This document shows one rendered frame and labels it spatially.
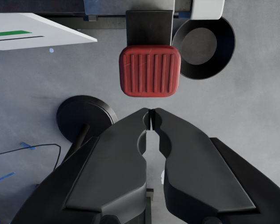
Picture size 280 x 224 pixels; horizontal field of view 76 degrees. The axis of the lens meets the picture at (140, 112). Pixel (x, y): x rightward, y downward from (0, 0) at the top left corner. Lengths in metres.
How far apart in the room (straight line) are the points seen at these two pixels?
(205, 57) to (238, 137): 0.58
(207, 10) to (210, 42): 0.68
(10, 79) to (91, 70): 0.48
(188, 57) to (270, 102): 0.56
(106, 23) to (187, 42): 0.41
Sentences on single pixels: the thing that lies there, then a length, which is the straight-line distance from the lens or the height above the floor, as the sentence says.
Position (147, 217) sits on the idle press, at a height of 0.19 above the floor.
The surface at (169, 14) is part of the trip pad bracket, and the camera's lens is 0.26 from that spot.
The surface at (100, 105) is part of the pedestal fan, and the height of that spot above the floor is 0.03.
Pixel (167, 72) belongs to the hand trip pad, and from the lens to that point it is 0.21.
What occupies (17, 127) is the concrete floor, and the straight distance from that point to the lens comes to 1.42.
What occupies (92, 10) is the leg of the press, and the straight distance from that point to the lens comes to 0.33.
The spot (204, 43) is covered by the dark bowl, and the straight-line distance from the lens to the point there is 1.01.
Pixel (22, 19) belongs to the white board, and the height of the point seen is 0.52.
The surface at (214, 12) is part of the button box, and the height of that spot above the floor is 0.63.
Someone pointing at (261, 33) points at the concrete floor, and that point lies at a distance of 1.12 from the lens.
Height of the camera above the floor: 0.96
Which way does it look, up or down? 62 degrees down
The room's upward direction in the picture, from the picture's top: 177 degrees counter-clockwise
